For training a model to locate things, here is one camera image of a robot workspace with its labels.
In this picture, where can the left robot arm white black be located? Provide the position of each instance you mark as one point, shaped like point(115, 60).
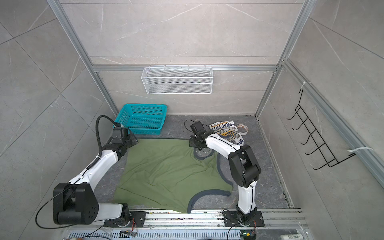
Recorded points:
point(75, 203)

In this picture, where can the white tank top navy trim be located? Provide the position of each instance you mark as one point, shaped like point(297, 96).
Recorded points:
point(228, 131)

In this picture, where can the black wire hook rack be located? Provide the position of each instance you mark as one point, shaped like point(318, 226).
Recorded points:
point(315, 136)

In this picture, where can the teal plastic basket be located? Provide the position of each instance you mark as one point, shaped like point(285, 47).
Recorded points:
point(143, 119)

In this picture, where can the roll of masking tape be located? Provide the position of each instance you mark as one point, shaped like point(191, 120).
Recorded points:
point(243, 129)

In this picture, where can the white wire mesh shelf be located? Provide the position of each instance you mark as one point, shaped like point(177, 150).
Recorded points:
point(178, 80)

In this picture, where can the white bottle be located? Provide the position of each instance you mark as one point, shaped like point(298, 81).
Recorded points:
point(292, 237)

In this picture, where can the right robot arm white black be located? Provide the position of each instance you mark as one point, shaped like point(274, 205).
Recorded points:
point(245, 171)

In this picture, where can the green tank top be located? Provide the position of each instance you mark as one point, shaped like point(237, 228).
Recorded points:
point(168, 174)

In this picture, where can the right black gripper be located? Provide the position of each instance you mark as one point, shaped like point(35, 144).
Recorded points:
point(192, 144)

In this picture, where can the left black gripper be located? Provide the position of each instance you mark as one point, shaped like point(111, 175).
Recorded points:
point(133, 140)

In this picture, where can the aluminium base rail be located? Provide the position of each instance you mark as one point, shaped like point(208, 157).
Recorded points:
point(198, 225)

